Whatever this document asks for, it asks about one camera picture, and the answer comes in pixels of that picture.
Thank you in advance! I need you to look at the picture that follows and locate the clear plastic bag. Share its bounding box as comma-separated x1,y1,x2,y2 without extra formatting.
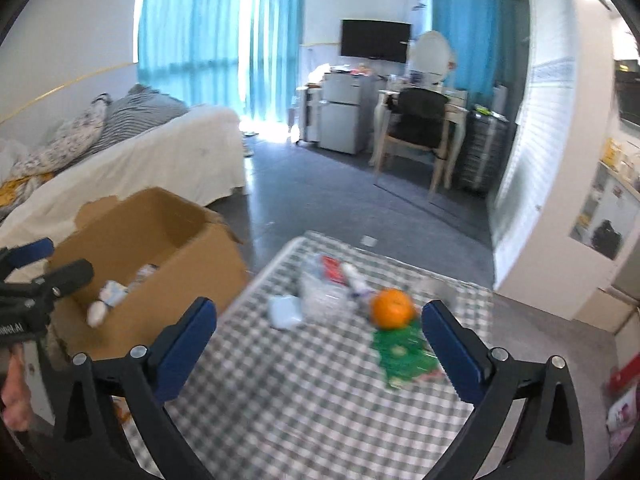
298,255,373,322

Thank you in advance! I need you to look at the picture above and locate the white bundle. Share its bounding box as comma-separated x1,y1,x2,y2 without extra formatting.
86,280,132,330

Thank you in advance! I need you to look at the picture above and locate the brown cardboard box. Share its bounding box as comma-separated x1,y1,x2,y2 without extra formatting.
45,186,251,366

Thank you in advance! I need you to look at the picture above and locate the white suitcase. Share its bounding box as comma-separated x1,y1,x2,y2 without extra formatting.
296,85,323,143

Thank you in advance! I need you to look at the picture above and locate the white tube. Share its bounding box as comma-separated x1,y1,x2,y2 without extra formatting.
341,262,373,301

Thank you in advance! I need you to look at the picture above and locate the floral pillow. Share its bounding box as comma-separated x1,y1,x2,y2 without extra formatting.
10,92,113,178

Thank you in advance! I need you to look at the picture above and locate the yellow cloth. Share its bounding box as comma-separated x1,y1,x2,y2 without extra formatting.
0,172,53,208

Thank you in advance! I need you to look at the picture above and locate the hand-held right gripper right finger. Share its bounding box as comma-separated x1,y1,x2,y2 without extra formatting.
421,300,588,480

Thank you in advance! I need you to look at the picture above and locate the pink white packet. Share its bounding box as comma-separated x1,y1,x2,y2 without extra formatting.
606,391,640,433

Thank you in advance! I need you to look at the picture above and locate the small grey fridge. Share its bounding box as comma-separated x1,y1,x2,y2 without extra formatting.
318,71,373,155

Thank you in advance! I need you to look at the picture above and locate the silver ribbed suitcase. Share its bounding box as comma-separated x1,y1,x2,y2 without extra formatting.
455,110,511,193

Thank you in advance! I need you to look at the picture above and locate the blue curtain behind desk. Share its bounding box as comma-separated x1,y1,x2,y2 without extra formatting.
431,0,521,111

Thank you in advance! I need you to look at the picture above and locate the narrow blue curtain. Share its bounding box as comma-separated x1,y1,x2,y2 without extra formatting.
250,0,306,123

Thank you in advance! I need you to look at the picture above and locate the oval white mirror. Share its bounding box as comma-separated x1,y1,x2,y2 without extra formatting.
407,30,458,88

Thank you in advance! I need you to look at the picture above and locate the red packet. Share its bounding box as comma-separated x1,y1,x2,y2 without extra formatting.
320,255,346,283

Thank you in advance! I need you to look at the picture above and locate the white dressing desk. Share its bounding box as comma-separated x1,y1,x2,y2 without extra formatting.
370,87,471,186

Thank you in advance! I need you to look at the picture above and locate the green snack packet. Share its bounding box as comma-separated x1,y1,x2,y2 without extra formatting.
370,322,448,391

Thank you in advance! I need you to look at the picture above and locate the yellow box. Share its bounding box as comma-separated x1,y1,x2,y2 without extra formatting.
602,137,626,166

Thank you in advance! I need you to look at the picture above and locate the black bag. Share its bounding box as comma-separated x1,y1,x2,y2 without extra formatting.
592,219,623,261

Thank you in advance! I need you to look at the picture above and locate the white louvred wardrobe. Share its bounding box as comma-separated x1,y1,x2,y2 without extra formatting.
492,0,616,321

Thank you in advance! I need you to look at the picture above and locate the grey striped pillow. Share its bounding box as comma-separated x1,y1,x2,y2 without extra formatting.
87,84,191,156

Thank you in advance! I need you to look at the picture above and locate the black jacket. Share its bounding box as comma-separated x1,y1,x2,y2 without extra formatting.
387,89,448,146

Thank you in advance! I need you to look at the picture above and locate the bed with white sheet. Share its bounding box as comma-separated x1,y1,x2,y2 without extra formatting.
0,105,248,251

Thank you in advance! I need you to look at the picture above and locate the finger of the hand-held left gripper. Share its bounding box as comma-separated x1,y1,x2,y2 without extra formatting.
0,258,95,302
0,237,55,282

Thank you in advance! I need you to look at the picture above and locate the person's left hand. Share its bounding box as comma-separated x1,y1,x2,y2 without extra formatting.
0,347,33,432

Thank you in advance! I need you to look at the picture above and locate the wooden chair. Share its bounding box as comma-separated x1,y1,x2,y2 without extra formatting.
375,87,458,196

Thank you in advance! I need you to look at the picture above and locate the red box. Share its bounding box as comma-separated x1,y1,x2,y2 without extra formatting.
607,362,640,398

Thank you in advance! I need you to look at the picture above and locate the black television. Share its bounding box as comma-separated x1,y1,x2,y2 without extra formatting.
341,19,412,65

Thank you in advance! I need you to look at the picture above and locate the green checked tablecloth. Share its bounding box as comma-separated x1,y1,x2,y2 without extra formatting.
112,230,493,480

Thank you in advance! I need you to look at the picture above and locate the wide blue curtain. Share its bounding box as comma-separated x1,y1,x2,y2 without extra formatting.
137,0,241,113

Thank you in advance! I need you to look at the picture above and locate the light blue case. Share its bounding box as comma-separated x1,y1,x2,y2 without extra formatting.
267,294,305,331

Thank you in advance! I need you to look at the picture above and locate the orange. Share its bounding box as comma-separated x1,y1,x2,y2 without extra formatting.
370,287,416,331

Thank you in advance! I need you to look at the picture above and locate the clear wrapper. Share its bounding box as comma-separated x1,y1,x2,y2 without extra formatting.
131,264,161,291

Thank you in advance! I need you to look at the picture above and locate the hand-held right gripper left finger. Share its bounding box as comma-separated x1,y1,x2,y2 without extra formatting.
52,296,218,480

